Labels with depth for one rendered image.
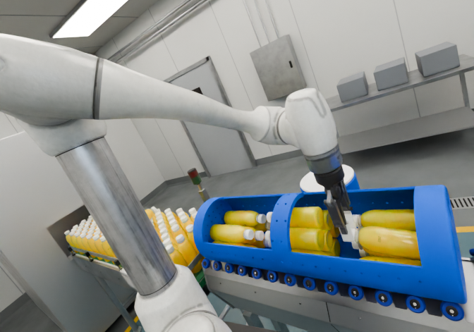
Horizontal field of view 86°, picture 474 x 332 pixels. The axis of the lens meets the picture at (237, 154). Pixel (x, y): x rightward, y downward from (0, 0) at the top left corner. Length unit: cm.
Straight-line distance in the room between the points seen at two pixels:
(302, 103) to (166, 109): 30
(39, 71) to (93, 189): 26
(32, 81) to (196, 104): 24
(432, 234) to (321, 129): 34
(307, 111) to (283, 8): 366
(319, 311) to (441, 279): 43
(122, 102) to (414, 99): 404
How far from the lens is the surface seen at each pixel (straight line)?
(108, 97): 44
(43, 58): 45
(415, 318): 94
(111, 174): 60
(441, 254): 74
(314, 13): 412
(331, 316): 104
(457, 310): 89
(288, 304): 110
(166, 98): 46
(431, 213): 75
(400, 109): 427
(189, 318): 60
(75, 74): 44
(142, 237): 63
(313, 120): 61
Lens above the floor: 167
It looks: 15 degrees down
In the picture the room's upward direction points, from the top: 24 degrees counter-clockwise
